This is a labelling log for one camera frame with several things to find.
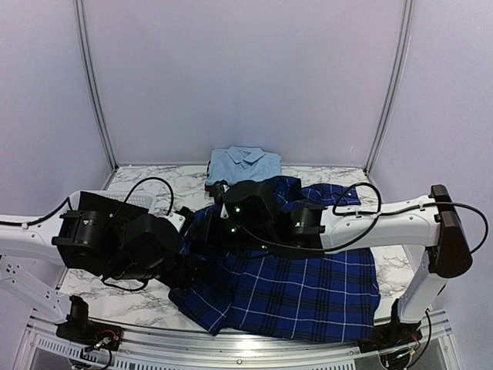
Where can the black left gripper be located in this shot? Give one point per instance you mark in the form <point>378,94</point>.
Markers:
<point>182,276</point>

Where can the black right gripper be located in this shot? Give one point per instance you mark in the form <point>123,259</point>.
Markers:
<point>208,237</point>

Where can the blue plaid long sleeve shirt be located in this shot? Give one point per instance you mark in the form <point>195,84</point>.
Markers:
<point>323,300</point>

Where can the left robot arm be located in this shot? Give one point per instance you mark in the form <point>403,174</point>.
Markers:
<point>125,246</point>

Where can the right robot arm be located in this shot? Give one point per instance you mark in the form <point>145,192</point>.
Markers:
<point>250,218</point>

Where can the red plaid folded shirt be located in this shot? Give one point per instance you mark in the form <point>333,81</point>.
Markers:
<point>208,189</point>

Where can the light blue folded shirt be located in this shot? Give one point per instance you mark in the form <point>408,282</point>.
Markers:
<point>239,163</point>

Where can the white plastic basket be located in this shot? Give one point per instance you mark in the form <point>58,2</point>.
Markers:
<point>138,198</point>

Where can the black shirt in basket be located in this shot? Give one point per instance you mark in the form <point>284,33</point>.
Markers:
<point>106,206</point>

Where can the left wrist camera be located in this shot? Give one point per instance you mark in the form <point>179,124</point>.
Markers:
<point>182,219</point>

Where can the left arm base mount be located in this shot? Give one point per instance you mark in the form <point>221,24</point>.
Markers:
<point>78,328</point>

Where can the aluminium front frame rail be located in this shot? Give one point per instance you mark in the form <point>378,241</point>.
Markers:
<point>159,348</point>

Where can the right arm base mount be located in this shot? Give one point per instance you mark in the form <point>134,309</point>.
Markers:
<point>392,334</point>

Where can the right aluminium wall post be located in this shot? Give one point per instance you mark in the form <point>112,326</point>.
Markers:
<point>400,56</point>

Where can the aluminium wall post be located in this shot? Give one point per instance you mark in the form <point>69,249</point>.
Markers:
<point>400,56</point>
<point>90,75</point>

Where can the left aluminium wall post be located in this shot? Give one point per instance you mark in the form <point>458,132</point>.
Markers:
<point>90,75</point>

